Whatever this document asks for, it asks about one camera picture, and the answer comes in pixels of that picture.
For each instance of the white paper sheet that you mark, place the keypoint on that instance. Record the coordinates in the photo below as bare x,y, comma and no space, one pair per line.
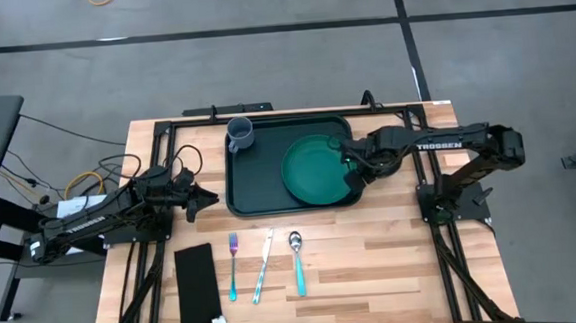
70,207

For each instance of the grey mug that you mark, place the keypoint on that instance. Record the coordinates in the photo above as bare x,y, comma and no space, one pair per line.
240,129

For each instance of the black desk leg frame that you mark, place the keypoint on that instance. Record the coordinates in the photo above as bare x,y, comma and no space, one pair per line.
8,299

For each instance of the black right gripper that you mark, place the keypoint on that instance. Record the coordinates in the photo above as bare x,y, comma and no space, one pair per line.
363,154

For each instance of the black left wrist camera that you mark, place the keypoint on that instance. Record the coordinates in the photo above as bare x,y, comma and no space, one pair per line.
183,175

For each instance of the black cloth napkin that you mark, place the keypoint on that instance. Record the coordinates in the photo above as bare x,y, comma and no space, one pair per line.
198,287

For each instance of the dark green plastic tray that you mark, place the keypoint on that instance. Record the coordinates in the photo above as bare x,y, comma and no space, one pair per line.
259,183

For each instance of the iridescent metal fork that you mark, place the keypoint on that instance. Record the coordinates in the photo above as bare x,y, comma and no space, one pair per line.
233,247

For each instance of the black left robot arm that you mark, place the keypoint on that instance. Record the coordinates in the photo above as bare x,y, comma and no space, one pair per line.
86,221

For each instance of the black metal table frame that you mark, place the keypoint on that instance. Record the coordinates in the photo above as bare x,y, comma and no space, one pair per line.
190,122

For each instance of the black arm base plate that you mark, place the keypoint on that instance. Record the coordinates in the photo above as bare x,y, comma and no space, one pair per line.
471,205
137,236

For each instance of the green plate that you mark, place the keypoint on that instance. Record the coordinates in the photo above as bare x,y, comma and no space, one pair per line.
313,170

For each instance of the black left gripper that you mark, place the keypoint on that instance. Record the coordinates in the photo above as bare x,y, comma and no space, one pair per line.
180,195

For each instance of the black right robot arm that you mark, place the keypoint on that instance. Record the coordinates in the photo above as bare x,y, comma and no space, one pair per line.
447,139

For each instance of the black power strip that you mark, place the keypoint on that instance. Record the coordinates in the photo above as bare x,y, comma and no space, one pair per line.
235,109

